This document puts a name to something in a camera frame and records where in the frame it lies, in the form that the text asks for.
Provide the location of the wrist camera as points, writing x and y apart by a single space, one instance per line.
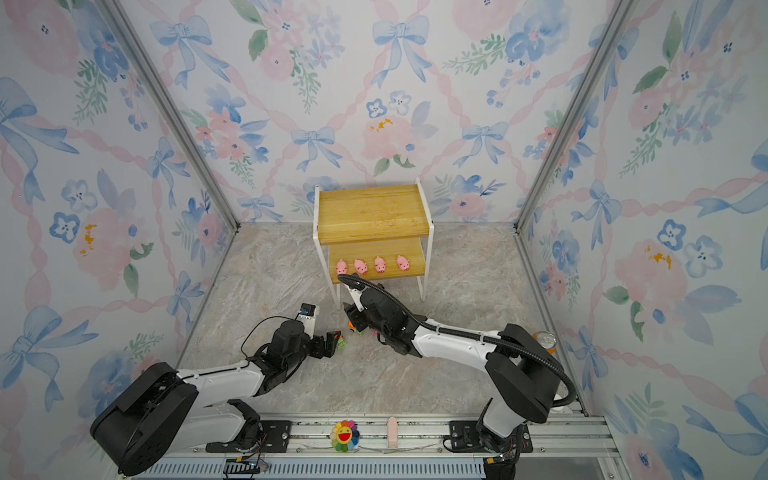
356 291
307 316

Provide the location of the rainbow smiling flower toy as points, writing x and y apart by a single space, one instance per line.
345 436

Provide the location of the pink pig toy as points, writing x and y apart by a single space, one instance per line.
361 267
380 265
342 267
403 263

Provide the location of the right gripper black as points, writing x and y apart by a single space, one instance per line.
354 316

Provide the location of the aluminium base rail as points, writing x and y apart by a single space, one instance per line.
567 446

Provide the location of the orange drink can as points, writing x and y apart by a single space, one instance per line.
547 340

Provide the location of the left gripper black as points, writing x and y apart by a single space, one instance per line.
320 350

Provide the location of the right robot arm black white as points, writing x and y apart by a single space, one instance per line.
528 381

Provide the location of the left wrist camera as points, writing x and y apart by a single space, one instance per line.
307 316

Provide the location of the wooden two-tier shelf white frame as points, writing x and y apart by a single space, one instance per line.
369 222

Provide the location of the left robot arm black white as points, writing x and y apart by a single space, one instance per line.
166 410

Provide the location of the pink rectangular block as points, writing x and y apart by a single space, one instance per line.
392 433

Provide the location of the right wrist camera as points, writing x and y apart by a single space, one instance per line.
356 291

